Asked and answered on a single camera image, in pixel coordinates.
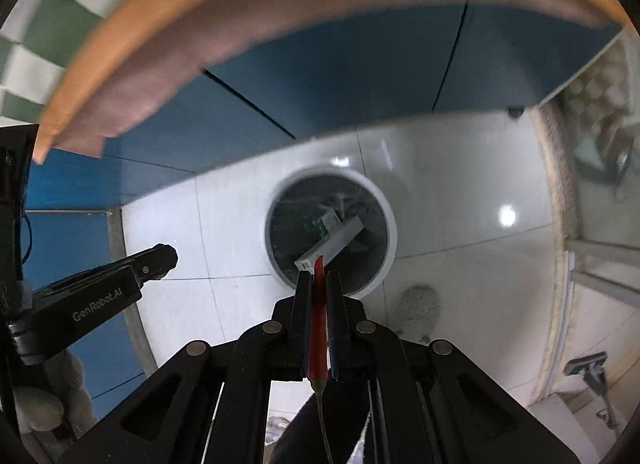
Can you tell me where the green and white packet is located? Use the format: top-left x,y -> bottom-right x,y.
311,208 -> 346,239

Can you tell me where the grey floor mop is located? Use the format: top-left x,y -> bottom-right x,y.
564,351 -> 620,431

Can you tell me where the blue kitchen cabinet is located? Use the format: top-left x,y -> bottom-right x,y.
24,1 -> 624,425

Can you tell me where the green white checkered cloth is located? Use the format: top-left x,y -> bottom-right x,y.
0,0 -> 628,165

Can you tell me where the white round bin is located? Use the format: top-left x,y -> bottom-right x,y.
263,166 -> 398,299

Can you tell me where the grey fluffy slipper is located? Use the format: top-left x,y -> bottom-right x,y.
399,285 -> 444,342

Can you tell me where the red chili pepper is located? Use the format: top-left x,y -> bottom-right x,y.
306,255 -> 335,463

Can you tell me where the glass sliding door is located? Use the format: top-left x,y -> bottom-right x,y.
532,31 -> 640,400

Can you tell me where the long white box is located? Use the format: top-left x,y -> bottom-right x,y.
294,218 -> 366,272

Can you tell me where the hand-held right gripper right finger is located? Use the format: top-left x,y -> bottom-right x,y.
327,270 -> 583,464

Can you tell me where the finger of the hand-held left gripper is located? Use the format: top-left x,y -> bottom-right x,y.
117,243 -> 179,291

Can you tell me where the person's left hand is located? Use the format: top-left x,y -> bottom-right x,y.
12,346 -> 98,442

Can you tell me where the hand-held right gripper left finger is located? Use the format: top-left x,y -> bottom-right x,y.
57,271 -> 313,464

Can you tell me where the pink cloth underlay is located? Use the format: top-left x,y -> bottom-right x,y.
50,0 -> 603,159

